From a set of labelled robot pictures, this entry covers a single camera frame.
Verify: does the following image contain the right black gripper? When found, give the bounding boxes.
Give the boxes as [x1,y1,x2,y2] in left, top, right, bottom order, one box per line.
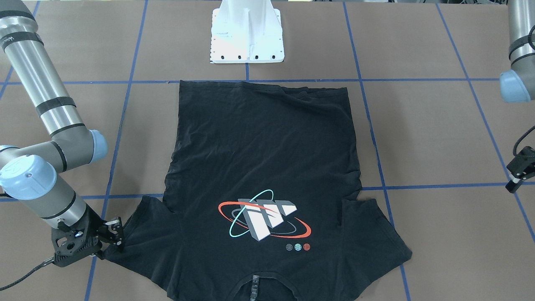
[75,205,124,260]

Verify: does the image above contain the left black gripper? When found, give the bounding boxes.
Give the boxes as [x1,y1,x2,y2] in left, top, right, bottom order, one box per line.
[506,146,535,193]

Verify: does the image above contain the black graphic t-shirt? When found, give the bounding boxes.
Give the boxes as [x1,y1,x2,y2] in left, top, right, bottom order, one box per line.
[107,81,413,301]

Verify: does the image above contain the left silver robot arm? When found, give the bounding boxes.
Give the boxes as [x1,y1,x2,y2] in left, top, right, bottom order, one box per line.
[500,0,535,193]

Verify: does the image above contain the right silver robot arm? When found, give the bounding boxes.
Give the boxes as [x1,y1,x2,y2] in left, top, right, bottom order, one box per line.
[1,0,124,266]

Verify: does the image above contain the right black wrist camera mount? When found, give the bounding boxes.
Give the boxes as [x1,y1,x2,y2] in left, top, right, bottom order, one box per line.
[51,221,99,268]

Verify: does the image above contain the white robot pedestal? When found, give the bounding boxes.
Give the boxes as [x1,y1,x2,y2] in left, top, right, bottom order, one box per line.
[209,0,285,64]

